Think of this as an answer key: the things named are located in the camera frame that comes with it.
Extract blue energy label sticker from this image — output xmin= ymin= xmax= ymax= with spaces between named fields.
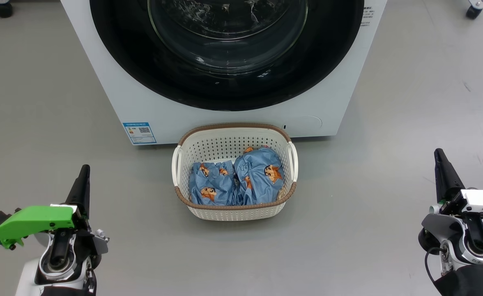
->
xmin=122 ymin=122 xmax=157 ymax=145

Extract washing machine door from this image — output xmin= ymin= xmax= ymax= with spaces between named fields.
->
xmin=89 ymin=0 xmax=365 ymax=112

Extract printed text notice sticker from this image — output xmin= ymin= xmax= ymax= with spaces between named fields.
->
xmin=360 ymin=6 xmax=374 ymax=28

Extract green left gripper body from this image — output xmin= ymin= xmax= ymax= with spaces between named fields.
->
xmin=0 ymin=204 xmax=93 ymax=250

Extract white front-load washing machine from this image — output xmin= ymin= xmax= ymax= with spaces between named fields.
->
xmin=60 ymin=0 xmax=388 ymax=146

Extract blue cartoon print garment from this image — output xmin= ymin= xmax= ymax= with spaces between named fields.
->
xmin=233 ymin=146 xmax=285 ymax=206
xmin=189 ymin=161 xmax=239 ymax=206

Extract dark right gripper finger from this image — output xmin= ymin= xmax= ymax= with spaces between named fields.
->
xmin=434 ymin=148 xmax=466 ymax=204

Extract white perforated laundry basket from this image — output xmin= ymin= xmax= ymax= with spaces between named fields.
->
xmin=171 ymin=122 xmax=299 ymax=222

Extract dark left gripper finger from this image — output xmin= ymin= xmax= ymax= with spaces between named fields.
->
xmin=64 ymin=164 xmax=91 ymax=219

